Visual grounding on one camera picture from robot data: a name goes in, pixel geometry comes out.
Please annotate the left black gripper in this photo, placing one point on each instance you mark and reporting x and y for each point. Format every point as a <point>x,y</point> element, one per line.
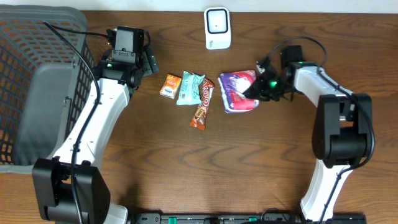
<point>150,62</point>

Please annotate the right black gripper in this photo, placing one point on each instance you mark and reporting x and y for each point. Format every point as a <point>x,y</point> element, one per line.
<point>257,90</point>

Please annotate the purple red snack bag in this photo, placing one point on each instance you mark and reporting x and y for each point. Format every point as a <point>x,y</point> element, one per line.
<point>233,85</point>

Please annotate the small orange snack packet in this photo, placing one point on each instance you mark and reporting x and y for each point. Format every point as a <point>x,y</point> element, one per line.
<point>170,87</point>

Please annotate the brown orange candy bar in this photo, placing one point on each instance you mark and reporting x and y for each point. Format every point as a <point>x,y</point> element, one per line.
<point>199,118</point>

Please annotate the teal snack packet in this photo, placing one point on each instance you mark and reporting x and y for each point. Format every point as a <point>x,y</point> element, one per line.
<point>189,90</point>

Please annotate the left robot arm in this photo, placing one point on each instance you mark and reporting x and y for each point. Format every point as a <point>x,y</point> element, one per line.
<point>69,187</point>

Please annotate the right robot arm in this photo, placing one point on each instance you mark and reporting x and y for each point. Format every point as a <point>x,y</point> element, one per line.
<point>343,137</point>

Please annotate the white barcode scanner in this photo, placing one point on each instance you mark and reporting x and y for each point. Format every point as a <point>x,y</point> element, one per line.
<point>217,28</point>

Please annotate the grey plastic mesh basket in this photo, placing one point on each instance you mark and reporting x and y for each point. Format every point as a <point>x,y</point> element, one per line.
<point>45,81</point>

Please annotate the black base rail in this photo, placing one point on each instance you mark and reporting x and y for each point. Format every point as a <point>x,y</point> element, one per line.
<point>273,217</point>

